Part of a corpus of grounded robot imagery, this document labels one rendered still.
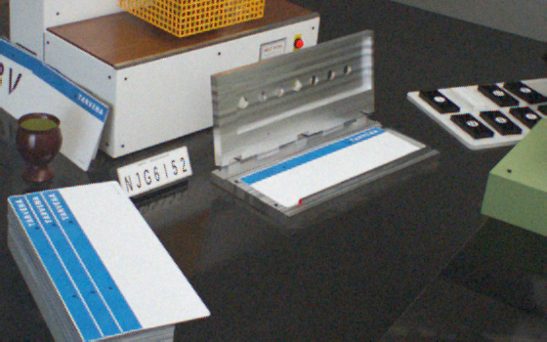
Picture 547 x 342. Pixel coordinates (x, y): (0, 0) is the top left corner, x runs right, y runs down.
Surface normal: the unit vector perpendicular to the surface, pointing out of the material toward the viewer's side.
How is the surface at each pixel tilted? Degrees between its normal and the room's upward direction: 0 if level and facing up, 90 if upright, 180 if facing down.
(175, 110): 90
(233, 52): 90
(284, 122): 79
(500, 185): 90
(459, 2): 90
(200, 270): 0
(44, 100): 69
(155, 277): 0
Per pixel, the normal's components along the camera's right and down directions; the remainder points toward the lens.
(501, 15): -0.51, 0.36
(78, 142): -0.67, -0.10
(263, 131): 0.70, 0.22
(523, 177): 0.10, -0.88
